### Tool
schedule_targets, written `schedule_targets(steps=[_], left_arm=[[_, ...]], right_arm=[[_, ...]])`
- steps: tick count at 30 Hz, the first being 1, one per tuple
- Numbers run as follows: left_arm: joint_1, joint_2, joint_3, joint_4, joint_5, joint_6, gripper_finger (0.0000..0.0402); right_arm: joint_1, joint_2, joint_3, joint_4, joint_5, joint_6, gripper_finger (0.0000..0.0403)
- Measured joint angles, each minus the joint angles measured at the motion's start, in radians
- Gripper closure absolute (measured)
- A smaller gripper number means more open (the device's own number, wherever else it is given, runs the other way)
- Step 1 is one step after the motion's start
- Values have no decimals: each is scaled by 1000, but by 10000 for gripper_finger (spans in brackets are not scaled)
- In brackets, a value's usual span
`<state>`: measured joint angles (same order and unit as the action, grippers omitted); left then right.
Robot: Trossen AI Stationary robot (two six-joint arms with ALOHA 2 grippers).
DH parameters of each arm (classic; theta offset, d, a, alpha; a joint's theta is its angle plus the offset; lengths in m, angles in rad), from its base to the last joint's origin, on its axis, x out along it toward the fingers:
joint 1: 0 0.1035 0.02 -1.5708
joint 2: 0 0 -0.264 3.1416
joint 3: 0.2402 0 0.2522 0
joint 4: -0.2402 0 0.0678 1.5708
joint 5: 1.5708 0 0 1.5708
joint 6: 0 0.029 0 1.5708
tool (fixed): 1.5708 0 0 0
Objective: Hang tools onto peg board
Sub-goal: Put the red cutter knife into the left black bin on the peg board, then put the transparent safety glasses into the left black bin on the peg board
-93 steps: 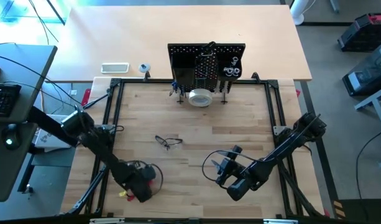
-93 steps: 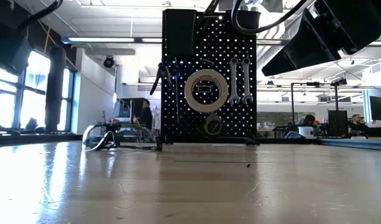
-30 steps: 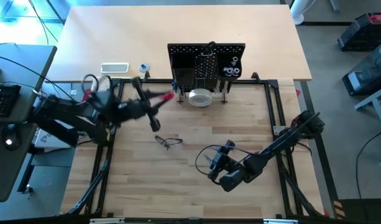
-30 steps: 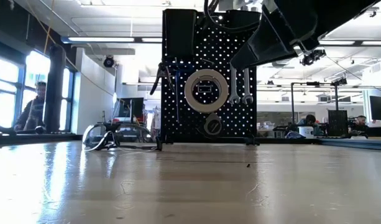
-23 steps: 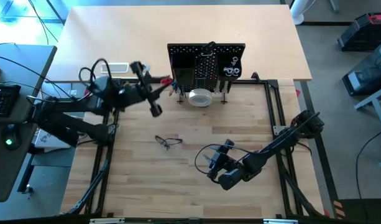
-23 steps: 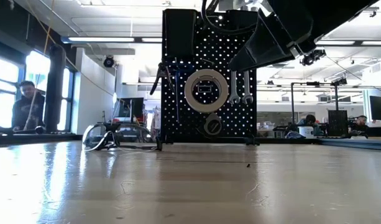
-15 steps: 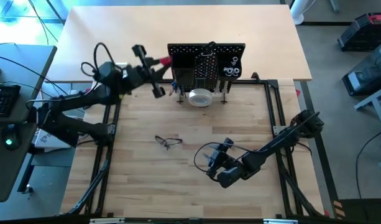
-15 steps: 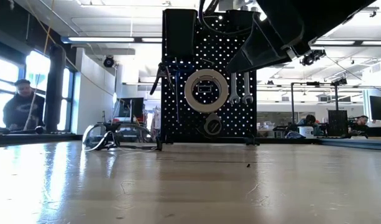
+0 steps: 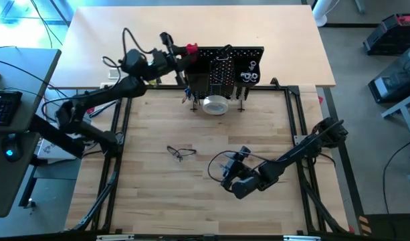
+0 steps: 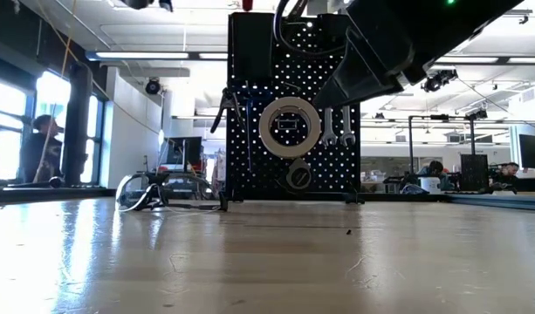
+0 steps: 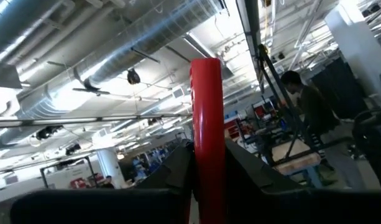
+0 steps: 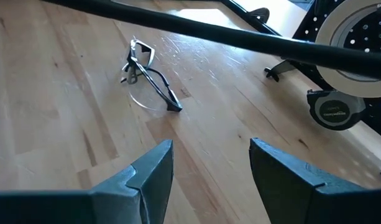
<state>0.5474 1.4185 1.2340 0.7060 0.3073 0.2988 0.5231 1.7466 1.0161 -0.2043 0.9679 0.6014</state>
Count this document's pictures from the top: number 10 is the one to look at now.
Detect black round ceiling fixture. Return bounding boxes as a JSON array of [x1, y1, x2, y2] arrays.
[[144, 77, 162, 96]]

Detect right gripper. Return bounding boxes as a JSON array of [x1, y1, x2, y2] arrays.
[[312, 0, 430, 110]]

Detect person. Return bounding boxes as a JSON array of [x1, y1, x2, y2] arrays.
[[417, 160, 449, 192], [20, 113, 65, 184], [489, 161, 522, 193]]

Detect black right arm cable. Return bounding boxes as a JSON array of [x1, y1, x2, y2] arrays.
[[272, 0, 352, 58]]

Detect black computer monitor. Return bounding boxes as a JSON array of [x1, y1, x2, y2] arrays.
[[518, 133, 535, 170], [165, 136, 203, 167]]

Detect silver combination wrench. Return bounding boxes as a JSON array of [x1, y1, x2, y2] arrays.
[[340, 106, 356, 147], [321, 106, 338, 147]]

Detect black handled hand tool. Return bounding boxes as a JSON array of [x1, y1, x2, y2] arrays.
[[209, 86, 247, 135]]

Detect white bucket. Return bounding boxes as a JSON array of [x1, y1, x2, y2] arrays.
[[422, 176, 442, 195]]

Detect clear safety glasses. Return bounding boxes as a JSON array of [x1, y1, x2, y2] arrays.
[[114, 171, 230, 214]]

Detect long ceiling light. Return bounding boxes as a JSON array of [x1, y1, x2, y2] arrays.
[[86, 51, 229, 61]]

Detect white tape roll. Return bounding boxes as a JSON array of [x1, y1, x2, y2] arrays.
[[257, 96, 323, 160]]

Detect black building pillar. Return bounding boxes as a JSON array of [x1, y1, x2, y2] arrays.
[[63, 62, 94, 185]]

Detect black aluminium table frame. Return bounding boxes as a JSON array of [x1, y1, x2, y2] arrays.
[[0, 186, 535, 213]]

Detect black metal stand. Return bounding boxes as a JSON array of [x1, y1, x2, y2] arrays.
[[408, 106, 490, 193]]

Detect black ceiling track light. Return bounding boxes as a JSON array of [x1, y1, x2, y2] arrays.
[[423, 68, 459, 92]]

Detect black mesh box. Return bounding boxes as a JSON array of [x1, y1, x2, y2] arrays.
[[462, 153, 490, 193]]

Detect black perforated peg board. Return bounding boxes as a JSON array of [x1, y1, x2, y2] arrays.
[[225, 10, 363, 205]]

